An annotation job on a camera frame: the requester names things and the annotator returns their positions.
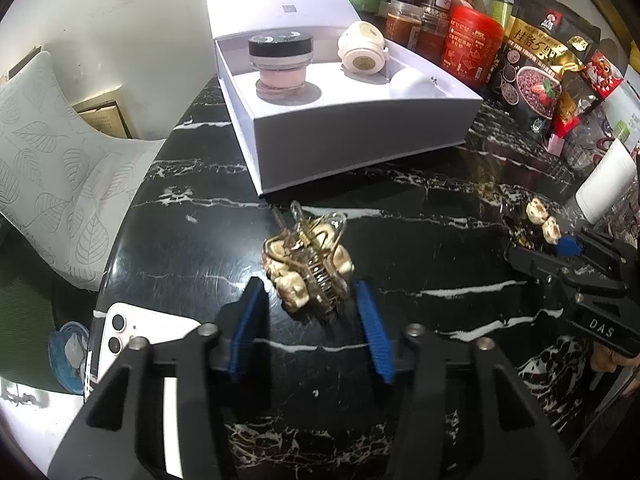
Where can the black gold oat bag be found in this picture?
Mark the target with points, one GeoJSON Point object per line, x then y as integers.
{"type": "Point", "coordinates": [537, 60]}

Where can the white cylinder tumbler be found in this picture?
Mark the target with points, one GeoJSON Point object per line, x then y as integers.
{"type": "Point", "coordinates": [607, 182]}

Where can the pink cream jar black lid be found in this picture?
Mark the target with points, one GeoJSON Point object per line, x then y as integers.
{"type": "Point", "coordinates": [280, 67]}

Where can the red snack bag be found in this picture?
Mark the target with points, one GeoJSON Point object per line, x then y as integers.
{"type": "Point", "coordinates": [592, 90]}

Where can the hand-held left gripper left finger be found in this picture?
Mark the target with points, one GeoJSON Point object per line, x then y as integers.
{"type": "Point", "coordinates": [247, 332]}

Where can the small gold beaded hair clip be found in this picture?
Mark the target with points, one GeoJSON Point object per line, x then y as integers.
{"type": "Point", "coordinates": [542, 220]}

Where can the cream pink cosmetic bottle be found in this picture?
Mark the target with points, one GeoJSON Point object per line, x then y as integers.
{"type": "Point", "coordinates": [362, 47]}

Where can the white domed bottle cap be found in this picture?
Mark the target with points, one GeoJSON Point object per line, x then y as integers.
{"type": "Point", "coordinates": [410, 84]}

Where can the grey leaf pattern chair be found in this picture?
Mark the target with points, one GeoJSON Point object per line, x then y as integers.
{"type": "Point", "coordinates": [50, 160]}

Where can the wooden framed panel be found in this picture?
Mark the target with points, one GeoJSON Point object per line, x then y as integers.
{"type": "Point", "coordinates": [105, 115]}

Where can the jar red brown contents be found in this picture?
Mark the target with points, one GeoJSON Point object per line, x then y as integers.
{"type": "Point", "coordinates": [432, 35]}

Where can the white hinged gift box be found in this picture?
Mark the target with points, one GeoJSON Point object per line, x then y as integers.
{"type": "Point", "coordinates": [350, 135]}

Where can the large gold beaded hair claw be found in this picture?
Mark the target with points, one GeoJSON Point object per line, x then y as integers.
{"type": "Point", "coordinates": [310, 260]}

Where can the white pouch bag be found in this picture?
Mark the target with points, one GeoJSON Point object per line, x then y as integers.
{"type": "Point", "coordinates": [625, 115]}

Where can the person's right hand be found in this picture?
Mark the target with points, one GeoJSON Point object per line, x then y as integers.
{"type": "Point", "coordinates": [615, 360]}

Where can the small pink box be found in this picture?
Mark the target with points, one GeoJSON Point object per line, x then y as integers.
{"type": "Point", "coordinates": [557, 144]}

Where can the white smartphone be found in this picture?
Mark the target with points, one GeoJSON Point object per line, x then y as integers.
{"type": "Point", "coordinates": [160, 322]}

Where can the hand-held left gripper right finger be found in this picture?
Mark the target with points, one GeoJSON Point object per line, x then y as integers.
{"type": "Point", "coordinates": [375, 332]}

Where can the dark picture frame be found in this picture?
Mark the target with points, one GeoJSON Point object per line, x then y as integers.
{"type": "Point", "coordinates": [615, 15]}

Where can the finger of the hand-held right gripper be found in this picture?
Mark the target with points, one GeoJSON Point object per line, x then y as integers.
{"type": "Point", "coordinates": [569, 246]}
{"type": "Point", "coordinates": [537, 262]}

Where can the green seat cushion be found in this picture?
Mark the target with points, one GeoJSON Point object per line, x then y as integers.
{"type": "Point", "coordinates": [30, 320]}

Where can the red canister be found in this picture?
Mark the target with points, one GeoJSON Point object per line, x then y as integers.
{"type": "Point", "coordinates": [472, 45]}

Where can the green label jar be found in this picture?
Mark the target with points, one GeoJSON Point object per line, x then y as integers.
{"type": "Point", "coordinates": [501, 12]}

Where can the jar orange powder contents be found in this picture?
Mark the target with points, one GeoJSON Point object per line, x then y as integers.
{"type": "Point", "coordinates": [402, 22]}

